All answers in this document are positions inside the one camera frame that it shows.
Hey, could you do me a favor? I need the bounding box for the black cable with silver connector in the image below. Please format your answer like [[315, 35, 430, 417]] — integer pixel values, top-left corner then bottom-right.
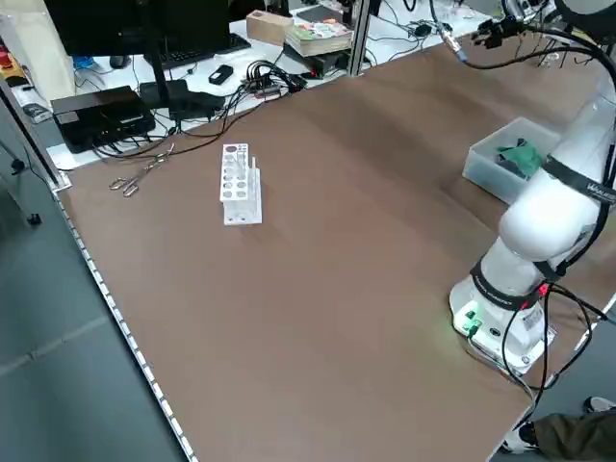
[[429, 0, 578, 69]]

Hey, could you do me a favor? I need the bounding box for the dark grey cloth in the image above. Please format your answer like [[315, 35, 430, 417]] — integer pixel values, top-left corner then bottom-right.
[[497, 161, 528, 183]]

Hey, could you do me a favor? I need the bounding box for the stack of books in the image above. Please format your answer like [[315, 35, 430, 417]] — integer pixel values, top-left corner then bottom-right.
[[283, 17, 355, 57]]

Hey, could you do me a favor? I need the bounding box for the aluminium frame post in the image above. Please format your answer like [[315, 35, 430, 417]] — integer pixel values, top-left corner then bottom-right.
[[346, 0, 375, 78], [0, 79, 72, 193]]

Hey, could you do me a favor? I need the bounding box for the black power adapter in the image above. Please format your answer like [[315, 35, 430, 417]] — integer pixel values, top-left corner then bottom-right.
[[167, 90, 227, 122]]

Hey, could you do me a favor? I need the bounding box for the cardboard box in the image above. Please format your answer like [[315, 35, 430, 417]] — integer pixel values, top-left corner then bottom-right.
[[245, 10, 295, 47]]

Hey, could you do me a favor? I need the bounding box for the black base cable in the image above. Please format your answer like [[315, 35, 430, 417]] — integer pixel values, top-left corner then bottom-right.
[[500, 281, 608, 401]]

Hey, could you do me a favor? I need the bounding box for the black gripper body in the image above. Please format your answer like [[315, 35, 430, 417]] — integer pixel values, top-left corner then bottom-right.
[[495, 16, 526, 40]]

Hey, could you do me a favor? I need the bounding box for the flat black device box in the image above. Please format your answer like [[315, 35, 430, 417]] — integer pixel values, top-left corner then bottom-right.
[[51, 85, 157, 154]]

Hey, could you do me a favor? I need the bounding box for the black keyboard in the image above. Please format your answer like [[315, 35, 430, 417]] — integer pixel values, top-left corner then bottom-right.
[[158, 32, 252, 69]]

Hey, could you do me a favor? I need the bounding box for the cable hub with plugs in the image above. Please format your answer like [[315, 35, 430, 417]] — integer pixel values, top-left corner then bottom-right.
[[244, 60, 309, 98]]

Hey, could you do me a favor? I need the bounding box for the green cloth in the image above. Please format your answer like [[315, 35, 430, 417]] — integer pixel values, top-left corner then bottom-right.
[[495, 138, 544, 177]]

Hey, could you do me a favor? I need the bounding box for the black monitor stand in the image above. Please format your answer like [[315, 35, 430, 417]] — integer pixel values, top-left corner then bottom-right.
[[141, 28, 190, 106]]

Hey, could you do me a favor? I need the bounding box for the black table cable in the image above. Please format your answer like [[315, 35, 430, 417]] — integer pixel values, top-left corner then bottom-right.
[[93, 89, 264, 161]]

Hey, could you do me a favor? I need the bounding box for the person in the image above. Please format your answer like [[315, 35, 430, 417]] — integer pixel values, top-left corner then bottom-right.
[[503, 395, 616, 453]]

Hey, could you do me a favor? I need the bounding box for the white test tube rack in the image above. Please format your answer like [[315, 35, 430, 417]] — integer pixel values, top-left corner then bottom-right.
[[219, 141, 265, 227]]

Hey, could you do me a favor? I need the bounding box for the black monitor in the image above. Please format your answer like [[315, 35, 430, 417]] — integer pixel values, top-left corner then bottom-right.
[[42, 0, 233, 58]]

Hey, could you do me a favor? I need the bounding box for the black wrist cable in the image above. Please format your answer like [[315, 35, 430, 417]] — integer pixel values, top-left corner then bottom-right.
[[522, 22, 616, 95]]

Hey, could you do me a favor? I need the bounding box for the translucent plastic box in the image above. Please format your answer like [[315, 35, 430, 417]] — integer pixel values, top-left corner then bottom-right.
[[462, 116, 565, 203]]

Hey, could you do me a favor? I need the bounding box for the black electronics unit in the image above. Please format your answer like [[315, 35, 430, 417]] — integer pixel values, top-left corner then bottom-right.
[[307, 50, 351, 78]]

